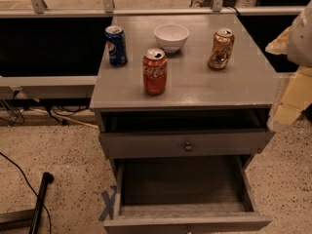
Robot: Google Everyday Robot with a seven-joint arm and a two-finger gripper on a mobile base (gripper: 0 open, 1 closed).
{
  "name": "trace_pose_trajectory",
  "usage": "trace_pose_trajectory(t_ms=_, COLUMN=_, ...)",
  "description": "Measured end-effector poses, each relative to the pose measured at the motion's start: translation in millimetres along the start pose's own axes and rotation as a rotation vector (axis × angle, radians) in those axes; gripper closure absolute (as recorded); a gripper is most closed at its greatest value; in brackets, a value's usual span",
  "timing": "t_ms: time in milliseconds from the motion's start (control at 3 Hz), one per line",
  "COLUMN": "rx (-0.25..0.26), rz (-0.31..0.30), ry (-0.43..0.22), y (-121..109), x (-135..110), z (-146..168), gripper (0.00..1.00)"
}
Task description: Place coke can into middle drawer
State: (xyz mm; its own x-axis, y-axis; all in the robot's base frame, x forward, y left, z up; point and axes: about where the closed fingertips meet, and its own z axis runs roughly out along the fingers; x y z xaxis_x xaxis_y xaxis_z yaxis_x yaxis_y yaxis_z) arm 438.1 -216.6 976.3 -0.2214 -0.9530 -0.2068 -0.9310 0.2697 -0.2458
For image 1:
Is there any blue tape cross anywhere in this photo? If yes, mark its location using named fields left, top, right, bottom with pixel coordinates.
left=99, top=185, right=117, bottom=221

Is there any white bowl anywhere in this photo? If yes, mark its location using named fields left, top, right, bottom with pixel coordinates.
left=154, top=23, right=189, bottom=53

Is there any black metal stand leg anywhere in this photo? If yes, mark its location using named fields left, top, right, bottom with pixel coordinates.
left=0, top=172, right=54, bottom=234

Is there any black cable on floor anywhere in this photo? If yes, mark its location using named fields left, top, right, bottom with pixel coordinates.
left=0, top=151, right=53, bottom=234

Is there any open grey middle drawer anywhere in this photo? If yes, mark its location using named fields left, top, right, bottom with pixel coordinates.
left=103, top=155, right=272, bottom=234

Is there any metal railing with glass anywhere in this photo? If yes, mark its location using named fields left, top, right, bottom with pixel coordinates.
left=0, top=0, right=312, bottom=19

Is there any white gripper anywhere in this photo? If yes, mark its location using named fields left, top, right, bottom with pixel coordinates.
left=265, top=4, right=312, bottom=132

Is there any blue pepsi can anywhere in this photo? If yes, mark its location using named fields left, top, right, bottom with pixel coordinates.
left=105, top=25, right=128, bottom=66

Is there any gold soda can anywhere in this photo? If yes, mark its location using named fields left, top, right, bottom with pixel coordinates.
left=208, top=28, right=235, bottom=69

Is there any white cable bundle under shelf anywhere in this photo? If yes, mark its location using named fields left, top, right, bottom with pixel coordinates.
left=0, top=87, right=99, bottom=130

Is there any red coke can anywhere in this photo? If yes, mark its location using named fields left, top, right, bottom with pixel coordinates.
left=142, top=48, right=167, bottom=96

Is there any closed grey top drawer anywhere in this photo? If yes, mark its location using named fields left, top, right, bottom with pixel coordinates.
left=99, top=129, right=274, bottom=159

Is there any grey drawer cabinet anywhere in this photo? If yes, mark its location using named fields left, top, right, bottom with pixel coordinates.
left=89, top=14, right=298, bottom=234

